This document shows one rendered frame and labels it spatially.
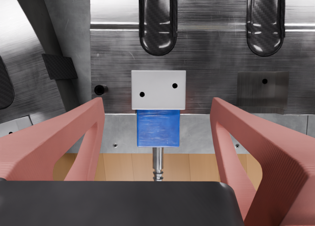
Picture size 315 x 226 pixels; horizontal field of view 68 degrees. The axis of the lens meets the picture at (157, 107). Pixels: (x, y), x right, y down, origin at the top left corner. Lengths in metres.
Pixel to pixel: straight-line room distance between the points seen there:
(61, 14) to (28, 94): 0.12
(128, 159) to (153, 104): 0.16
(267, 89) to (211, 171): 0.15
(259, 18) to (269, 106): 0.10
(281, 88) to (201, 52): 0.10
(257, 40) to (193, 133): 0.15
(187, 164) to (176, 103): 0.16
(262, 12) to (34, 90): 0.27
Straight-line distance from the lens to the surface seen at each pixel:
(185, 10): 0.26
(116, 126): 0.34
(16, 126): 0.30
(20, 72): 0.32
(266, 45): 0.27
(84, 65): 0.35
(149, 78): 0.21
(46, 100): 0.31
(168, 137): 0.23
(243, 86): 0.29
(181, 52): 0.24
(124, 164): 0.36
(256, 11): 0.28
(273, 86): 0.30
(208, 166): 0.36
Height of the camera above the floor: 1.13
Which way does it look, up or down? 84 degrees down
